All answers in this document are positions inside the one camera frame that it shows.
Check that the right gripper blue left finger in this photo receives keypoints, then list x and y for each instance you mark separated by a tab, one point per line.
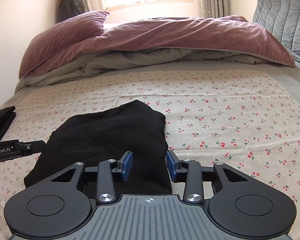
122	168

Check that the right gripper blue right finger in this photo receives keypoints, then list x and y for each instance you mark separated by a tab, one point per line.
177	168

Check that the black pants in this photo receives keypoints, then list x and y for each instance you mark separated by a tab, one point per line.
95	137

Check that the folded black garment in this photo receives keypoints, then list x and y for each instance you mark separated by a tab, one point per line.
7	115

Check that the cherry print sheet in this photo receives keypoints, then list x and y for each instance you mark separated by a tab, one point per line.
243	118

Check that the mauve velvet duvet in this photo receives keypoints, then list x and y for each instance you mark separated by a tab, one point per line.
56	54

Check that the grey bed sheet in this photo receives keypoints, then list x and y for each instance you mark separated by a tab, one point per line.
288	77

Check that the grey quilted headboard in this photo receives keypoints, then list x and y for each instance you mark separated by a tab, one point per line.
282	19

